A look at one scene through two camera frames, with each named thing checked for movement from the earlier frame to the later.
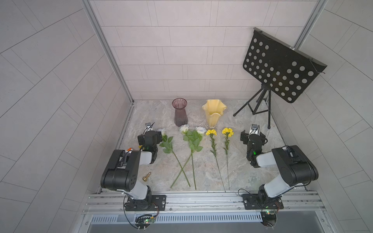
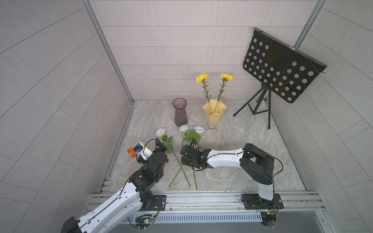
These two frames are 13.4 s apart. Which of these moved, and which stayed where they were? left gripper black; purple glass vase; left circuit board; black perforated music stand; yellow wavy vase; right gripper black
Moved: right gripper black; left gripper black
Stayed: yellow wavy vase; black perforated music stand; purple glass vase; left circuit board
